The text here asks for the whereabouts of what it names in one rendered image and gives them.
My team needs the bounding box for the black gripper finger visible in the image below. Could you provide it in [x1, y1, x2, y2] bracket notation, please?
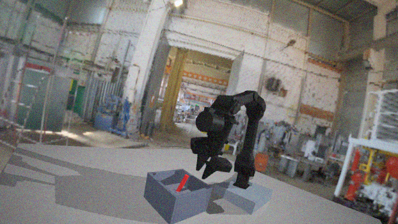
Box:
[202, 161, 216, 179]
[196, 154, 210, 171]

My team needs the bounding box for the red peg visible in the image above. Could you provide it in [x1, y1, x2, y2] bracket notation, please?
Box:
[176, 174, 189, 192]

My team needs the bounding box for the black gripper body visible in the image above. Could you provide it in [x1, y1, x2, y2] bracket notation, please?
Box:
[207, 132, 233, 173]

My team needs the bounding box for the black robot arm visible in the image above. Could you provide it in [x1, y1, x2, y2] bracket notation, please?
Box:
[191, 90, 266, 189]

